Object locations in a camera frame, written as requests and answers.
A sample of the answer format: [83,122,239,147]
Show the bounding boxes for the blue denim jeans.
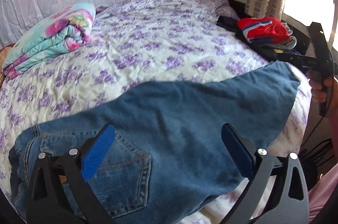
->
[9,62,300,223]

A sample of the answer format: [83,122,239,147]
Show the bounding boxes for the folded colourful floral blanket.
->
[2,3,96,79]

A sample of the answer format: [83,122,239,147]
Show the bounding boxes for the purple floral bed sheet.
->
[1,0,311,222]

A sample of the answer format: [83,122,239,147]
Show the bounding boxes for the black garment with patch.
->
[217,15,311,60]

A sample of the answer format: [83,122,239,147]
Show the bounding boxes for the red folded garment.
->
[237,16,291,43]

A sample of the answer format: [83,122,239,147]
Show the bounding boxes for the person's right hand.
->
[307,71,337,107]

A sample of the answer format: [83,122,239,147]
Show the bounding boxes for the pink clothed person's leg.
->
[309,177,337,223]

